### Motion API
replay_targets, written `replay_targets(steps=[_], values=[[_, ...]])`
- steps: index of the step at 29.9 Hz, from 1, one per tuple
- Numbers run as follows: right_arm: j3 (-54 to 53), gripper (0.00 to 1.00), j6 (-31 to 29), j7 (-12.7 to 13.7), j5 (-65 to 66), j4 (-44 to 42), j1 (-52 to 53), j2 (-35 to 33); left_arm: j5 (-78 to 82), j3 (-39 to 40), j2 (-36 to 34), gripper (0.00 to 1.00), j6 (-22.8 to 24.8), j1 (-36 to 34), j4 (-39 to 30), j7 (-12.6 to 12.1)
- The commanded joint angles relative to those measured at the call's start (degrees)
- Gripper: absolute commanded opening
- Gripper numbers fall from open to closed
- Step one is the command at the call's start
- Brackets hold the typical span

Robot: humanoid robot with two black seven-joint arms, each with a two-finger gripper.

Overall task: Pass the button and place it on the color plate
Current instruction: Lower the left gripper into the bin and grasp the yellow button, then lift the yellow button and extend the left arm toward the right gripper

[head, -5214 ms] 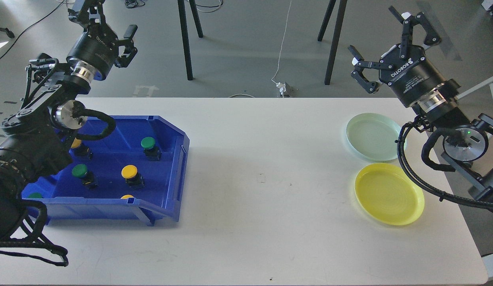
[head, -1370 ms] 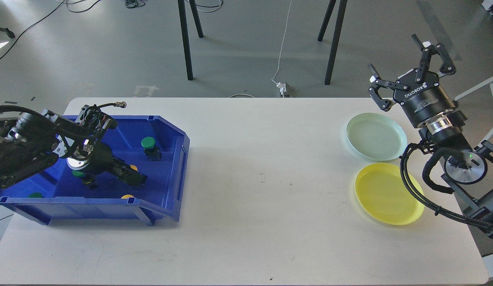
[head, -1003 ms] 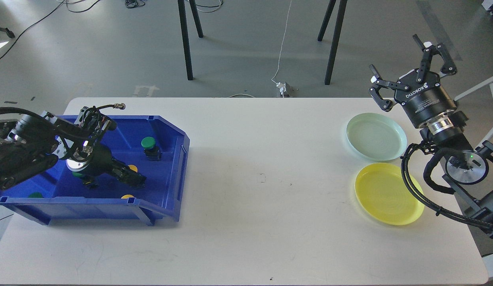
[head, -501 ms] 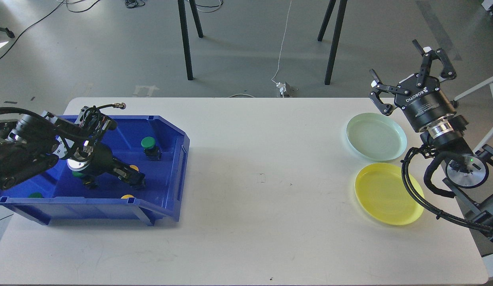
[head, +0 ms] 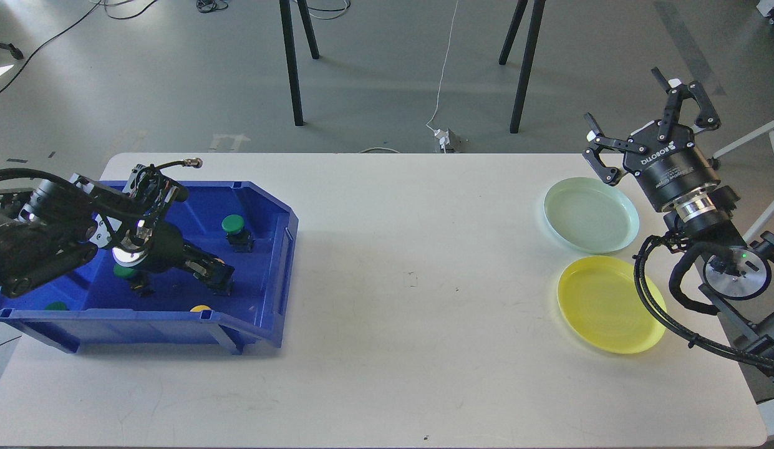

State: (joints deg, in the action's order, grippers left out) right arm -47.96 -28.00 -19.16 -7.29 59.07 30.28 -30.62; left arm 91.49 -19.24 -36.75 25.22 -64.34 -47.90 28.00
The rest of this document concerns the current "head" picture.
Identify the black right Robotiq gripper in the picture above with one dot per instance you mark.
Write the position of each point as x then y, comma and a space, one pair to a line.
670, 165

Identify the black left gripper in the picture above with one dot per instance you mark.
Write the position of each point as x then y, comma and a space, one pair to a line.
167, 249

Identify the green push button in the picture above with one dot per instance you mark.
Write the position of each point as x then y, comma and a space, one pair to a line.
138, 281
237, 234

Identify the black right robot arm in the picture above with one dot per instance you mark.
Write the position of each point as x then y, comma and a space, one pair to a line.
717, 266

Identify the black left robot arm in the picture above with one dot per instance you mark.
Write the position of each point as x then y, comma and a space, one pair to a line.
61, 225

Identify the pale green plate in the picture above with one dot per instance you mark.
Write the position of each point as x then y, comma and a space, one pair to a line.
589, 216

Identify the green push button front corner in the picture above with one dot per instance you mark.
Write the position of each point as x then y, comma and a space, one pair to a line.
56, 306

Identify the yellow plate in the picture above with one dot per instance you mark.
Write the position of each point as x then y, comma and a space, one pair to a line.
598, 299

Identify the blue plastic bin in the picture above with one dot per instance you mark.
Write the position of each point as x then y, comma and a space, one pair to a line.
103, 310

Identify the black stand leg right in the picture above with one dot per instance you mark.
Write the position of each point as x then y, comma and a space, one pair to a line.
531, 42

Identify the black stand leg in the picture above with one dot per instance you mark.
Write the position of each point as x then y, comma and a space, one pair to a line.
285, 15
531, 42

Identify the white power adapter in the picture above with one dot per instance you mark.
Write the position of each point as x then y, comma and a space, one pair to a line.
447, 141

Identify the black stand leg left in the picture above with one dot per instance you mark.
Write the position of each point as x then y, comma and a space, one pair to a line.
285, 15

